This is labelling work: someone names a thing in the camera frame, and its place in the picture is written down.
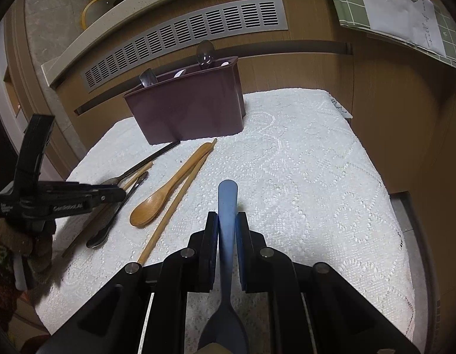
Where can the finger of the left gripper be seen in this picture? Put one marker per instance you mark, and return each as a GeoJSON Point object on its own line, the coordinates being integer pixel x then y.
{"type": "Point", "coordinates": [102, 193]}
{"type": "Point", "coordinates": [36, 139]}

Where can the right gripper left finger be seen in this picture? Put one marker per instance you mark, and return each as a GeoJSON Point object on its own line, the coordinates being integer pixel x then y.
{"type": "Point", "coordinates": [202, 264]}

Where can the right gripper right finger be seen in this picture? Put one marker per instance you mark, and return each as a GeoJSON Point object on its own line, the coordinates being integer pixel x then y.
{"type": "Point", "coordinates": [250, 263]}

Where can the black smiley-handle spoon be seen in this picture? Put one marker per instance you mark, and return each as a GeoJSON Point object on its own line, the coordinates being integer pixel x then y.
{"type": "Point", "coordinates": [100, 237]}

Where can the smoky spoon with black handle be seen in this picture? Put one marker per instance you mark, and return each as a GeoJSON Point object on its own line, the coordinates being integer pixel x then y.
{"type": "Point", "coordinates": [117, 180]}

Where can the wooden spoon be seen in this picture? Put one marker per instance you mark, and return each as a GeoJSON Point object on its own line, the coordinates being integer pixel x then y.
{"type": "Point", "coordinates": [147, 210]}

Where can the blue plastic spoon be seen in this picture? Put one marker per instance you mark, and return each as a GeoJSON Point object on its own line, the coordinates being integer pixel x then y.
{"type": "Point", "coordinates": [224, 327]}

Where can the grey metal spatula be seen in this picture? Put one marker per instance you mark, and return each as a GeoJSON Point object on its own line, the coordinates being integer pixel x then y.
{"type": "Point", "coordinates": [148, 78]}

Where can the white plastic spoon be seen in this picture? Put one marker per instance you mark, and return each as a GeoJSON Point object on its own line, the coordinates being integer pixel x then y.
{"type": "Point", "coordinates": [179, 73]}

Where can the grey translucent spoon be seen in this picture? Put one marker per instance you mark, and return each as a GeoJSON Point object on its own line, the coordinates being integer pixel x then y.
{"type": "Point", "coordinates": [205, 54]}

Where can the gloved left hand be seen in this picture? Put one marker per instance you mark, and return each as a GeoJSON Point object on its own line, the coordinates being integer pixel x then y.
{"type": "Point", "coordinates": [37, 248]}

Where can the white lace table cloth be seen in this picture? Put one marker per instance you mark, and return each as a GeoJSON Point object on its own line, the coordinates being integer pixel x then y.
{"type": "Point", "coordinates": [336, 269]}

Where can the purple plastic utensil holder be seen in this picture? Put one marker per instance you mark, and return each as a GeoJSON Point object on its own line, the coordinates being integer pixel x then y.
{"type": "Point", "coordinates": [198, 104]}

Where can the yellow-rimmed glass lid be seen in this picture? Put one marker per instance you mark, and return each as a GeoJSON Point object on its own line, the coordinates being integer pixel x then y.
{"type": "Point", "coordinates": [94, 10]}

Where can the grey ventilation grille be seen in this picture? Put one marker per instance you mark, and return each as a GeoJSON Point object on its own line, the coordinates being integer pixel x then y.
{"type": "Point", "coordinates": [228, 19]}

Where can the green white tea towel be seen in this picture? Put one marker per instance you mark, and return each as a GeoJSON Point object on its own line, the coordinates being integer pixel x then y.
{"type": "Point", "coordinates": [419, 24]}

